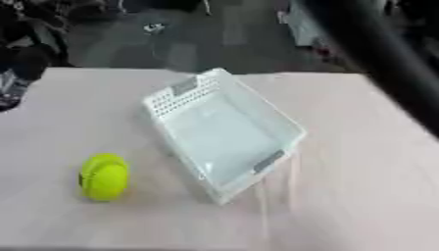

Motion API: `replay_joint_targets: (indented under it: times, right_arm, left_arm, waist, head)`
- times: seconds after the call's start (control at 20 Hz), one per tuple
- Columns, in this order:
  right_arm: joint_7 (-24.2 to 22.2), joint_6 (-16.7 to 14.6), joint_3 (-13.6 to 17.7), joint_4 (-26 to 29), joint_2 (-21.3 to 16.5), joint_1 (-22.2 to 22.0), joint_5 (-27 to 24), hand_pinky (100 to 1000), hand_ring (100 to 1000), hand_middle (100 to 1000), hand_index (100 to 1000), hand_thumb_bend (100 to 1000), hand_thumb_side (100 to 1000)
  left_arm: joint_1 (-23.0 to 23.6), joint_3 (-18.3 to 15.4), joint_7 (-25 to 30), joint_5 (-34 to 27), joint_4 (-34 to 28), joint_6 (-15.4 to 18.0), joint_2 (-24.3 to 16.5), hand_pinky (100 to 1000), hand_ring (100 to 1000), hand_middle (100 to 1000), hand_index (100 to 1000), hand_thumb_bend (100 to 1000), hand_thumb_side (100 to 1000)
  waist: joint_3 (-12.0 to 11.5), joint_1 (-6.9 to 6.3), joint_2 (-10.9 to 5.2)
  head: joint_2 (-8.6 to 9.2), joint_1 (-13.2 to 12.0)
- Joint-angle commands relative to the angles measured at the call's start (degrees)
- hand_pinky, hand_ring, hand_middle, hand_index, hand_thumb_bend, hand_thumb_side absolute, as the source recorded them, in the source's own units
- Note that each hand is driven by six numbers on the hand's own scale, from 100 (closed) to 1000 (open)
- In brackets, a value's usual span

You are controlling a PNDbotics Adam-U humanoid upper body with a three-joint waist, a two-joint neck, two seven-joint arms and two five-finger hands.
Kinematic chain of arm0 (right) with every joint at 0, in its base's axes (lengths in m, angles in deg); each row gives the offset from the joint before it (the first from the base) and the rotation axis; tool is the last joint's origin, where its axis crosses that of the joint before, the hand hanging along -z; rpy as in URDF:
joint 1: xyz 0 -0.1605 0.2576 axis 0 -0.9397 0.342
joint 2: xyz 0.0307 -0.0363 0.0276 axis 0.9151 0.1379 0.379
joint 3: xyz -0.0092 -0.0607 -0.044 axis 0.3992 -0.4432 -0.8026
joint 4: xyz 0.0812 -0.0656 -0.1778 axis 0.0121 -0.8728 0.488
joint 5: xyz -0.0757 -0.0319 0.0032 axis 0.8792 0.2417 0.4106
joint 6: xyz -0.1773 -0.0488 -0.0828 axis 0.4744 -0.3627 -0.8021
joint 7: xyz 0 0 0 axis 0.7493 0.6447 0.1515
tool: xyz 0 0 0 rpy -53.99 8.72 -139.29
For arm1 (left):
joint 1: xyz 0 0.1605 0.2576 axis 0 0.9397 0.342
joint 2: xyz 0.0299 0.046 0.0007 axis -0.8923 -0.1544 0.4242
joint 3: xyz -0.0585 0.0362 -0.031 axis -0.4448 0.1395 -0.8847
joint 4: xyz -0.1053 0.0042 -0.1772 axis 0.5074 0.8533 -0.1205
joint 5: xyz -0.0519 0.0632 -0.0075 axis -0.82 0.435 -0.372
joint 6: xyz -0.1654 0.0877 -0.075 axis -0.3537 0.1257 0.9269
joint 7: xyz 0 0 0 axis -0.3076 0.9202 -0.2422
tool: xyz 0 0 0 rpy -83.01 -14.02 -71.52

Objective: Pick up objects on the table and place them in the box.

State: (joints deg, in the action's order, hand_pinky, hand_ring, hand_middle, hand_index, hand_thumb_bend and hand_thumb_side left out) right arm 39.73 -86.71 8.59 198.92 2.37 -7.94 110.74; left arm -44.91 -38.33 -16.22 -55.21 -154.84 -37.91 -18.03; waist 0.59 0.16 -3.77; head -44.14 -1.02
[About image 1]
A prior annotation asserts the white plastic pierced basket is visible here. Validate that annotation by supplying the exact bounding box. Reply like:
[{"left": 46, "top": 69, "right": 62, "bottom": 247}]
[{"left": 140, "top": 67, "right": 309, "bottom": 206}]

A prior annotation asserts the black diagonal pole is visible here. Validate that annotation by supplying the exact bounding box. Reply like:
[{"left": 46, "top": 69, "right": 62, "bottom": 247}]
[{"left": 300, "top": 0, "right": 439, "bottom": 135}]

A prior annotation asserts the black office chair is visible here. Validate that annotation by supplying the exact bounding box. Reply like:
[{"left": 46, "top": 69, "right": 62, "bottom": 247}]
[{"left": 0, "top": 0, "right": 75, "bottom": 112}]

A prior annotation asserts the yellow-green round toy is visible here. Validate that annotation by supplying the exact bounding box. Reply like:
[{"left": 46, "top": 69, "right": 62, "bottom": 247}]
[{"left": 76, "top": 152, "right": 132, "bottom": 202}]

